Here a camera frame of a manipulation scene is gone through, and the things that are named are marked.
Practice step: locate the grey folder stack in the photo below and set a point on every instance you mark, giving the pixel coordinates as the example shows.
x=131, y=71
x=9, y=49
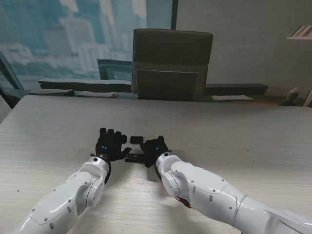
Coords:
x=97, y=94

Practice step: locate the light wooden board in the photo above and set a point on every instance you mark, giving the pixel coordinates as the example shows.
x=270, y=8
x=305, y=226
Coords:
x=308, y=100

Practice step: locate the black battery cover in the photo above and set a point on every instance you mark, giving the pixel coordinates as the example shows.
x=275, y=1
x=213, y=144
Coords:
x=136, y=140

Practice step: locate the black remote control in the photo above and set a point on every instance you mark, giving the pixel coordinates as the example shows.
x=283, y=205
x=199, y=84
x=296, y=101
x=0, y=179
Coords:
x=135, y=158

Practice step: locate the dark grey folder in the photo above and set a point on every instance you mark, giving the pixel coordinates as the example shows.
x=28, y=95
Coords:
x=53, y=92

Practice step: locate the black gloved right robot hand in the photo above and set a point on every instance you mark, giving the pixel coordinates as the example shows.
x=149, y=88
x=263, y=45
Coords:
x=153, y=150

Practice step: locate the grey slanted metal bar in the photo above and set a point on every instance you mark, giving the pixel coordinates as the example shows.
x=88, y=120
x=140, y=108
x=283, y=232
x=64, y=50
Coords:
x=9, y=73

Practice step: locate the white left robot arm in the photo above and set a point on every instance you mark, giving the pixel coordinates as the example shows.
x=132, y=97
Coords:
x=73, y=192

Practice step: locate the white paper sheet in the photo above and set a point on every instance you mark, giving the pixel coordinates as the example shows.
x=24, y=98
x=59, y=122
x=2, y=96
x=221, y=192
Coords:
x=231, y=97

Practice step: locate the small desk ornament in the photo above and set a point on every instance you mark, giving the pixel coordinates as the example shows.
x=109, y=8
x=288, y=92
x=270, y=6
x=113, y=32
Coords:
x=291, y=97

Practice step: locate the short dark bench cushion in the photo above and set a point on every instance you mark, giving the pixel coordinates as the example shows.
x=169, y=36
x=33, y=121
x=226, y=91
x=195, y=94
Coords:
x=236, y=88

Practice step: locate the dark grey office chair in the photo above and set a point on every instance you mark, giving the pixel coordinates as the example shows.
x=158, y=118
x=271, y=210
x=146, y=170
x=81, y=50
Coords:
x=170, y=53

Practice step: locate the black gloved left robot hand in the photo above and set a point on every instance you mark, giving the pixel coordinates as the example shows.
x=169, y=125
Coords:
x=109, y=146

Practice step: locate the dark window pillar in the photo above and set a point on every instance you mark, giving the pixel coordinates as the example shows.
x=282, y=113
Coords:
x=174, y=14

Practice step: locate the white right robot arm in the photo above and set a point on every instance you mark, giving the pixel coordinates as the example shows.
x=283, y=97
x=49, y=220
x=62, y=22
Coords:
x=207, y=190

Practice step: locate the long dark bench cushion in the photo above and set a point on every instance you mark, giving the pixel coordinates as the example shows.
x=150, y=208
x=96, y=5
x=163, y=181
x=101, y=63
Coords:
x=85, y=85

